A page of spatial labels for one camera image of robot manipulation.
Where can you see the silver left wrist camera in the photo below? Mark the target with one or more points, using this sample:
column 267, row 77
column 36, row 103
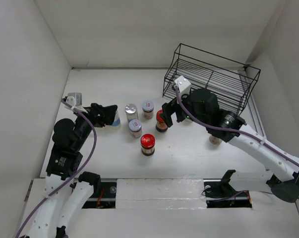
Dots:
column 74, row 99

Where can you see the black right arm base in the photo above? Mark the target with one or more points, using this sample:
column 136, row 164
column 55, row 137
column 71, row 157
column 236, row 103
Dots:
column 219, row 194

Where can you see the black wire rack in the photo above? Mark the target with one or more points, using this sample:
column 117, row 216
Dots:
column 231, row 81

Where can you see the black cap brown spice bottle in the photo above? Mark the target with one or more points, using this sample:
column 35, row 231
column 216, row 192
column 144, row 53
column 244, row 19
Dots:
column 215, row 140

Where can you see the red lid sauce jar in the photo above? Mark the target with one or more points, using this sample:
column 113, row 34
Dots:
column 147, row 142
column 160, row 123

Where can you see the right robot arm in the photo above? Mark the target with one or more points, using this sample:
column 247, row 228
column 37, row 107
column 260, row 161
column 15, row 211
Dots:
column 281, row 177

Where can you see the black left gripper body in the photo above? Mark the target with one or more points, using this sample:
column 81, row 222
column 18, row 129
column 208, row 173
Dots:
column 101, row 119

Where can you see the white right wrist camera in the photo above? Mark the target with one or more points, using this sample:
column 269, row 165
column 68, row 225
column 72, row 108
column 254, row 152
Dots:
column 182, row 85

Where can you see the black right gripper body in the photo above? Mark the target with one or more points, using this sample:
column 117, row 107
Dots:
column 170, row 107

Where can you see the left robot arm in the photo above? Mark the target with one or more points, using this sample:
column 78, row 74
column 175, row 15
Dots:
column 67, row 186

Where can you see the blue label spice jar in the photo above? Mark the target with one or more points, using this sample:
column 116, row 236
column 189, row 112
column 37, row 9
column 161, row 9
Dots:
column 117, row 123

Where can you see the silver lid spice jar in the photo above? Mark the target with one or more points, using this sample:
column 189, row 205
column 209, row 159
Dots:
column 131, row 112

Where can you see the white lid jar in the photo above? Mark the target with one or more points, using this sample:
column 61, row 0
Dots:
column 135, row 128
column 148, row 108

